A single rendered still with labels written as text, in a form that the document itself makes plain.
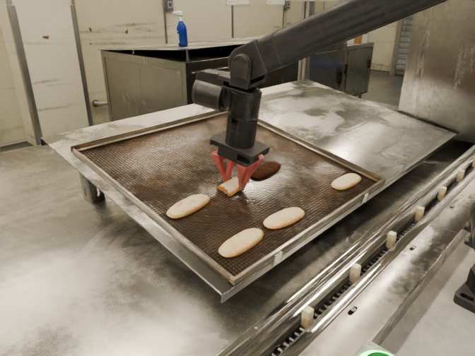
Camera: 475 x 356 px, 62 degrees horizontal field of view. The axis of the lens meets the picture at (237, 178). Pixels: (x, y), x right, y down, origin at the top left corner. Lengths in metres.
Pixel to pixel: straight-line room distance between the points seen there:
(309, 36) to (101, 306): 0.54
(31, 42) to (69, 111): 0.67
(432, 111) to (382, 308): 0.95
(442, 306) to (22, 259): 0.75
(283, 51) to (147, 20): 4.14
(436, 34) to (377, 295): 0.98
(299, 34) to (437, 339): 0.50
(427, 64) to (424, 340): 0.99
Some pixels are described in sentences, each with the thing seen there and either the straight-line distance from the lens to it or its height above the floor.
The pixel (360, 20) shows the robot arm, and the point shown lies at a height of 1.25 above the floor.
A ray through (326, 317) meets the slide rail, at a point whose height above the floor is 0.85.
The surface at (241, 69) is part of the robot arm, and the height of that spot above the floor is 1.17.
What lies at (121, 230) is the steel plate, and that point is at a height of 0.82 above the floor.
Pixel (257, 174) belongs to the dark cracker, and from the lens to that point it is 0.86.
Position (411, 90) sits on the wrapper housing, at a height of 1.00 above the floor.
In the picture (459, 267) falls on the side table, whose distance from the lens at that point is 0.85.
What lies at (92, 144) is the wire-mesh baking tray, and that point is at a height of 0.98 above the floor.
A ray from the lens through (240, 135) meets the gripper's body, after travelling 0.73.
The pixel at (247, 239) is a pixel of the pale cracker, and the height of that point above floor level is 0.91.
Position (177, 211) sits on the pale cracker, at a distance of 0.71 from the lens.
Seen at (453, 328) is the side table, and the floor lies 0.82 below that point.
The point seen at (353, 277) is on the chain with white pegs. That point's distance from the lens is 0.70.
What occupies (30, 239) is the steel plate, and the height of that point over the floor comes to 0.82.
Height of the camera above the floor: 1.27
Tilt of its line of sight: 24 degrees down
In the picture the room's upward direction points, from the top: straight up
